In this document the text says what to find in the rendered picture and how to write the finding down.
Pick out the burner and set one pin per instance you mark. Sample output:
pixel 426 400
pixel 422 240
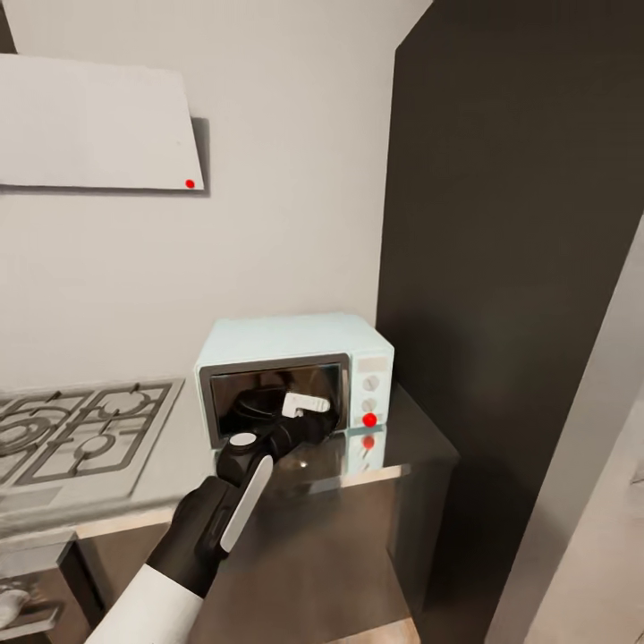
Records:
pixel 76 447

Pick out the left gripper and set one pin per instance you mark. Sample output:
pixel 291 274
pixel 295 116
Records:
pixel 306 428

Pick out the oven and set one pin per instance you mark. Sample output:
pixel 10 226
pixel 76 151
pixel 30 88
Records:
pixel 48 596

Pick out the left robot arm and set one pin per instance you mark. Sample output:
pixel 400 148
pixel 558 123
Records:
pixel 163 600

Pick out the microwave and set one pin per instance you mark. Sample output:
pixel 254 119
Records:
pixel 248 365

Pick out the fridge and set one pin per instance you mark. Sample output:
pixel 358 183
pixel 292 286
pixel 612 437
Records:
pixel 511 286

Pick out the range hood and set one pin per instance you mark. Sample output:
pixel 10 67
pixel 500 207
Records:
pixel 76 123

